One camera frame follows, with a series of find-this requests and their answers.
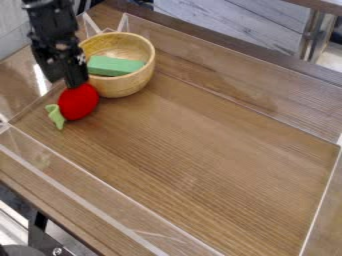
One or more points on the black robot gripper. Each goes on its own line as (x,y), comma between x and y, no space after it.
(53,40)

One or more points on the red felt fruit green leaf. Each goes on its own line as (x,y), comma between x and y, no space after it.
(75,104)

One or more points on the green rectangular block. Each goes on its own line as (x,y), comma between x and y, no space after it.
(108,66)

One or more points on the wooden bowl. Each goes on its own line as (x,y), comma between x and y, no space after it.
(128,46)

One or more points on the metal table leg background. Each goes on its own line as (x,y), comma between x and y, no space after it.
(315,36)

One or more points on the clear acrylic tray wall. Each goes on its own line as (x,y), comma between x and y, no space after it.
(218,163)

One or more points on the black metal table frame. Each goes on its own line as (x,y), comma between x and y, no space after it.
(51,239)

